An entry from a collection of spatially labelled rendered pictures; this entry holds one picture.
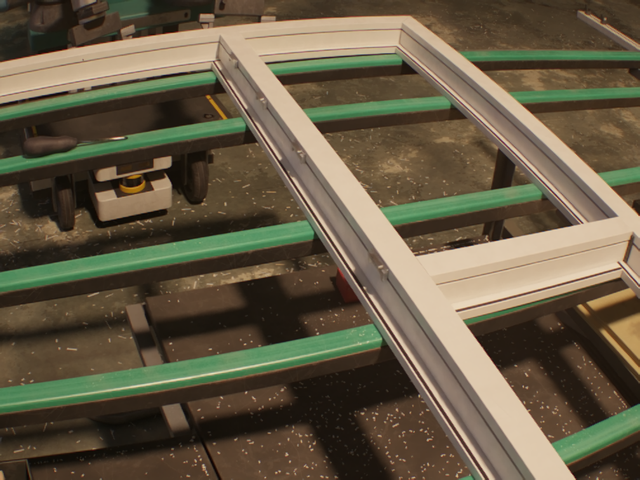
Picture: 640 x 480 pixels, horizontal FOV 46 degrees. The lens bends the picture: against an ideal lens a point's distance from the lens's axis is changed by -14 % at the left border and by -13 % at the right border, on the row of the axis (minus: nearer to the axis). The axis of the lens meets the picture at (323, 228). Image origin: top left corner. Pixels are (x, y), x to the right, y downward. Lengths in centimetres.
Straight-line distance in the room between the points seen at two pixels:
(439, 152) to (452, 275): 226
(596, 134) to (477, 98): 225
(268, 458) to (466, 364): 43
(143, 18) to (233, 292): 121
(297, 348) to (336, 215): 25
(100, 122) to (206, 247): 159
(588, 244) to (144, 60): 97
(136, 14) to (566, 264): 170
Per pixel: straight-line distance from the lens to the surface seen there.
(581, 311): 160
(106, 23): 203
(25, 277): 117
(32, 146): 144
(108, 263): 118
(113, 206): 271
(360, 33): 186
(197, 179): 279
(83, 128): 273
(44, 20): 249
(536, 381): 147
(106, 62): 171
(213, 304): 154
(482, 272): 111
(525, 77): 425
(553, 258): 119
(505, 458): 89
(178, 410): 138
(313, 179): 128
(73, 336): 238
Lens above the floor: 157
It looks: 34 degrees down
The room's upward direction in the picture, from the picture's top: 5 degrees clockwise
